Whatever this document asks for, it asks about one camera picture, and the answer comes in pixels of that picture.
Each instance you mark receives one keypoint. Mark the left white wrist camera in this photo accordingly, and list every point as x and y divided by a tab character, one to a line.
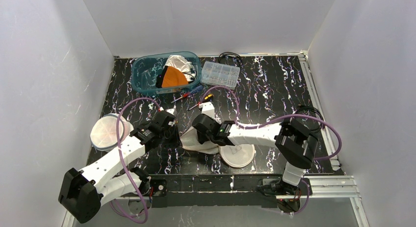
172	110

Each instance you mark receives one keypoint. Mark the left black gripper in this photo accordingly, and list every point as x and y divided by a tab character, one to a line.
169	122

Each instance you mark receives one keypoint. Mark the red blue screwdriver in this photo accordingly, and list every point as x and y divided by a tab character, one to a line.
192	92

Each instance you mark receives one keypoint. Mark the teal plastic bin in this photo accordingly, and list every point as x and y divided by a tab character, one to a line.
146	71

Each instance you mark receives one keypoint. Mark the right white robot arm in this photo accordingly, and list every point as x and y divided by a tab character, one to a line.
295	141

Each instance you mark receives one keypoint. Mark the clear plastic screw box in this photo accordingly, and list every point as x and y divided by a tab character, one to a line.
216	74

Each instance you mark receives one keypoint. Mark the yellow black screwdriver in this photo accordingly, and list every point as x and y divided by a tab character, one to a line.
207	98

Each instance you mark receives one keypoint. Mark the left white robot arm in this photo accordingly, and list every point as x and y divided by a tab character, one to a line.
83	192

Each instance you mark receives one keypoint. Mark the white cloth in bin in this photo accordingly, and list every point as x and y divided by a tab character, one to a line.
183	65

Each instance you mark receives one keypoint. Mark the orange black bra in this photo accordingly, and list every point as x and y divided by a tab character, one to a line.
172	77

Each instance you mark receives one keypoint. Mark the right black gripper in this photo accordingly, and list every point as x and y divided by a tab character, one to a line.
197	125

